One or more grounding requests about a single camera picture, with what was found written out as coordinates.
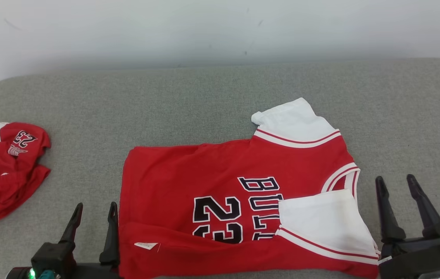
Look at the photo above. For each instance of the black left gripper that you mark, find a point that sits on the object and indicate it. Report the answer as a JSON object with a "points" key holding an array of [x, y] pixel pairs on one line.
{"points": [[95, 271]]}

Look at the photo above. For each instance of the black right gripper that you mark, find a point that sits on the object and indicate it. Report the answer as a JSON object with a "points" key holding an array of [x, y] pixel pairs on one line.
{"points": [[417, 257]]}

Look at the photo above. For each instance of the red white basketball jersey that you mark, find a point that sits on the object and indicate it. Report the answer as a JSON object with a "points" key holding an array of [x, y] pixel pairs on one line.
{"points": [[173, 186]]}

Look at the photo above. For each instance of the red white-striped shorts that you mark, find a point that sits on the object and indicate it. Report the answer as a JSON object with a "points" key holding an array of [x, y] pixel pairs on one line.
{"points": [[2, 186]]}

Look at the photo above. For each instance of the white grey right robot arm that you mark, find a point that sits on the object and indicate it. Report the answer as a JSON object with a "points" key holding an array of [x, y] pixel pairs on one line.
{"points": [[437, 275]]}

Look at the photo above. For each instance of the grey fabric sofa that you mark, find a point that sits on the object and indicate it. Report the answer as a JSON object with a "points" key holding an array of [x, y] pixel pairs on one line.
{"points": [[165, 100]]}

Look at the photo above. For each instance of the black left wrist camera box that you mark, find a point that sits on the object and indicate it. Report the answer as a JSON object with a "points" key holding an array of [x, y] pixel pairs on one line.
{"points": [[53, 257]]}

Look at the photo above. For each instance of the teal left camera connector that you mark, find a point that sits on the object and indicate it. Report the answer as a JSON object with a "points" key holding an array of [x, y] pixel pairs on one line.
{"points": [[47, 275]]}

